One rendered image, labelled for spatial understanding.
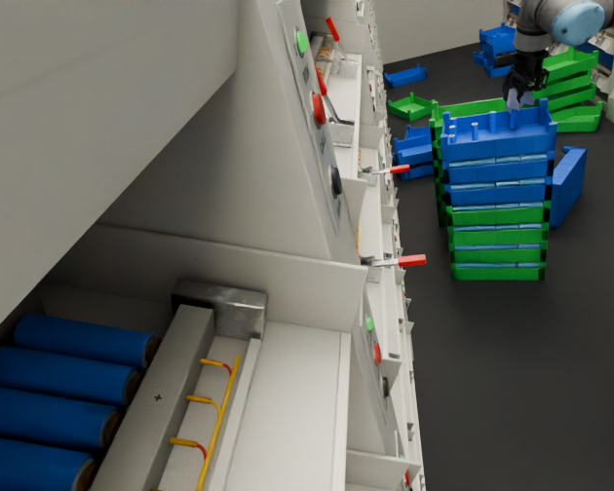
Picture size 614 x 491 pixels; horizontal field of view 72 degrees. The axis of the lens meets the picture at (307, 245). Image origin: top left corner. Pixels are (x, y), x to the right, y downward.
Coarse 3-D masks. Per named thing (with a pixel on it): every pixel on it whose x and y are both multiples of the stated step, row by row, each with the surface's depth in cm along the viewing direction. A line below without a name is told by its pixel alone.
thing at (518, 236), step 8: (544, 224) 132; (448, 232) 144; (456, 232) 143; (464, 232) 142; (472, 232) 141; (480, 232) 140; (488, 232) 139; (496, 232) 139; (504, 232) 138; (512, 232) 137; (520, 232) 136; (528, 232) 135; (536, 232) 135; (544, 232) 134; (448, 240) 146; (456, 240) 145; (464, 240) 144; (472, 240) 143; (480, 240) 142; (488, 240) 141; (496, 240) 140; (504, 240) 140; (512, 240) 139; (520, 240) 138; (528, 240) 137; (536, 240) 136; (544, 240) 135
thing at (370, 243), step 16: (368, 128) 89; (368, 144) 91; (368, 160) 87; (368, 192) 76; (368, 208) 72; (368, 224) 68; (368, 240) 65; (368, 288) 56; (384, 288) 56; (384, 304) 54; (384, 320) 52; (384, 336) 50; (384, 352) 48
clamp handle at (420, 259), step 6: (372, 258) 56; (402, 258) 56; (408, 258) 56; (414, 258) 55; (420, 258) 55; (372, 264) 57; (378, 264) 56; (384, 264) 56; (390, 264) 56; (396, 264) 56; (402, 264) 56; (408, 264) 56; (414, 264) 55; (420, 264) 55
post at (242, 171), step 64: (256, 0) 16; (256, 64) 17; (192, 128) 19; (256, 128) 18; (128, 192) 21; (192, 192) 21; (256, 192) 20; (320, 192) 22; (320, 256) 22; (384, 448) 33
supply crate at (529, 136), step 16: (448, 112) 138; (496, 112) 135; (528, 112) 132; (544, 112) 129; (448, 128) 140; (464, 128) 140; (480, 128) 139; (496, 128) 137; (528, 128) 132; (544, 128) 129; (448, 144) 125; (464, 144) 124; (480, 144) 123; (496, 144) 121; (512, 144) 120; (528, 144) 119; (544, 144) 118; (448, 160) 128
